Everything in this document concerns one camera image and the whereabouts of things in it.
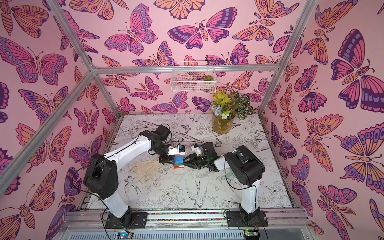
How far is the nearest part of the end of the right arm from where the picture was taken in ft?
2.55

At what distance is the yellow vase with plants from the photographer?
3.02 feet

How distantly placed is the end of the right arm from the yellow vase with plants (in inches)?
9.2
